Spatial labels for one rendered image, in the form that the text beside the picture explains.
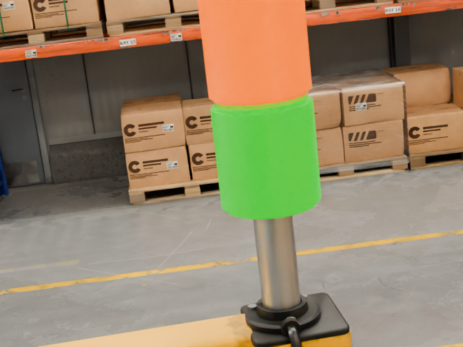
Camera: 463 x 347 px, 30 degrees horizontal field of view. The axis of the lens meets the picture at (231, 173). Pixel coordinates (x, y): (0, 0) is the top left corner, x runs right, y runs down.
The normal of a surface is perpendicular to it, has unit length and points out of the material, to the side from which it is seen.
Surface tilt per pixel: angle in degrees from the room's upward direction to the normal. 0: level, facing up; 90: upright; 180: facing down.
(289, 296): 90
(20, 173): 90
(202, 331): 0
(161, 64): 90
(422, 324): 0
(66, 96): 90
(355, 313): 0
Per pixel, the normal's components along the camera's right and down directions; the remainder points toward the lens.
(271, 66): 0.27, 0.22
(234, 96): -0.49, 0.28
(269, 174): 0.01, 0.25
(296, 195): 0.51, 0.17
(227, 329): -0.11, -0.96
